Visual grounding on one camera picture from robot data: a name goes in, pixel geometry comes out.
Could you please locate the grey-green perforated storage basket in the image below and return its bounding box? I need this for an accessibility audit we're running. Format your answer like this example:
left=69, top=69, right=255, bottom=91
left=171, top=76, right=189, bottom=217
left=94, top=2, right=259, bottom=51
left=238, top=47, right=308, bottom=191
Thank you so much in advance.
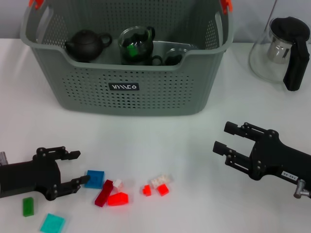
left=19, top=0, right=235, bottom=117

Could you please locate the thin grey vertical pole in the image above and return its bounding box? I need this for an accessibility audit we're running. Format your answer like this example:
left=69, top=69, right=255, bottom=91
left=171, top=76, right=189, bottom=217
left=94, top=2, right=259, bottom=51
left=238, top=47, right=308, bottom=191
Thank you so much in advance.
left=266, top=0, right=277, bottom=27

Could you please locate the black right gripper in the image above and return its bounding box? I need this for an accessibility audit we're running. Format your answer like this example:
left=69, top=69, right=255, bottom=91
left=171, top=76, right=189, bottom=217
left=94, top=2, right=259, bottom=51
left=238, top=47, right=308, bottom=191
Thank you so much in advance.
left=213, top=121, right=311, bottom=189

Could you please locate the bright red sloped brick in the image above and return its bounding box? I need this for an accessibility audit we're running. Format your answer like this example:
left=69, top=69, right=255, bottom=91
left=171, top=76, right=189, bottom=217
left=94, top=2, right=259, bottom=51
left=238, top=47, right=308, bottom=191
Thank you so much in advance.
left=107, top=191, right=129, bottom=206

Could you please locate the right gripper plug with cable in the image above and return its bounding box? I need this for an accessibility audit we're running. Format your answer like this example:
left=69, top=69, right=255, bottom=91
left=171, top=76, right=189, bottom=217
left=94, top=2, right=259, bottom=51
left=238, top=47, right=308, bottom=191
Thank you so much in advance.
left=293, top=179, right=311, bottom=199

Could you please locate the glass pitcher with black handle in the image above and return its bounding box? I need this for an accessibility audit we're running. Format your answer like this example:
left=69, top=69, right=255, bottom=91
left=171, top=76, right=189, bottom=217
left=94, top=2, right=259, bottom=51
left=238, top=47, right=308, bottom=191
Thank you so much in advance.
left=248, top=16, right=311, bottom=92

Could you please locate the dark clay teapot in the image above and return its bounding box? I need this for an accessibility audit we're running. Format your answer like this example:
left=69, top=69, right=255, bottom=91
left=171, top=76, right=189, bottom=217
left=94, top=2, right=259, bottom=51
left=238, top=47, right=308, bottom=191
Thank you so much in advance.
left=64, top=29, right=113, bottom=63

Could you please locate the small red building brick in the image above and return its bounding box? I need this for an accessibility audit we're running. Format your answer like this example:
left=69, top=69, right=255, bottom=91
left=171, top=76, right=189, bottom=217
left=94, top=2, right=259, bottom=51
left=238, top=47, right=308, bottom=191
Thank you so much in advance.
left=156, top=183, right=170, bottom=196

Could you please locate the long green building brick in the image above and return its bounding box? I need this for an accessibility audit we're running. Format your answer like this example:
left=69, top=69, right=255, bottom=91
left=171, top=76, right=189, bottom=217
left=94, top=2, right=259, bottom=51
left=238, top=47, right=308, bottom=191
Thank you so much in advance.
left=22, top=197, right=35, bottom=217

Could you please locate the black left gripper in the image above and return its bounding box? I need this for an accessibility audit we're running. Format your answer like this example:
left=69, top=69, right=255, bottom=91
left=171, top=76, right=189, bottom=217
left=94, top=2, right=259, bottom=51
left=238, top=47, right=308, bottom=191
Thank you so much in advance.
left=0, top=146, right=91, bottom=201

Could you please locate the glass teacup with black holder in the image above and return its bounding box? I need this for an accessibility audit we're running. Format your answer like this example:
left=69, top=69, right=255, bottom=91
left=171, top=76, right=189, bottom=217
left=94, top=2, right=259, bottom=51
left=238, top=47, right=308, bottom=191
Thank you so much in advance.
left=118, top=26, right=156, bottom=58
left=165, top=48, right=190, bottom=66
left=121, top=52, right=163, bottom=66

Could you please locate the translucent white building brick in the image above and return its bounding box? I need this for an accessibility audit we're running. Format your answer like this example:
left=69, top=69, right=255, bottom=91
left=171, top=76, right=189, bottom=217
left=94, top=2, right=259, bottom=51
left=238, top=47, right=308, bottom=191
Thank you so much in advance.
left=150, top=174, right=173, bottom=188

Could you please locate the dark red long brick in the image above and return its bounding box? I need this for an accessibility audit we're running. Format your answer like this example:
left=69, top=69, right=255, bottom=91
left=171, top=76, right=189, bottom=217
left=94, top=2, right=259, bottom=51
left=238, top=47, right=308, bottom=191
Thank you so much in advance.
left=94, top=179, right=114, bottom=207

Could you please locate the teal flat building brick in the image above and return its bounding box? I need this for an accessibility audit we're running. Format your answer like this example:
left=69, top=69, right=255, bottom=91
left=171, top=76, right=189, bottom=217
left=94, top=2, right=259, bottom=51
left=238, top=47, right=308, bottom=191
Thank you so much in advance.
left=40, top=213, right=66, bottom=233

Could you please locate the blue building brick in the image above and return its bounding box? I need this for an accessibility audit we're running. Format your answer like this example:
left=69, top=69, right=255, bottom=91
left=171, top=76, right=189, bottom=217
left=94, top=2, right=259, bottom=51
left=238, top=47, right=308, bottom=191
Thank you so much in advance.
left=84, top=170, right=105, bottom=189

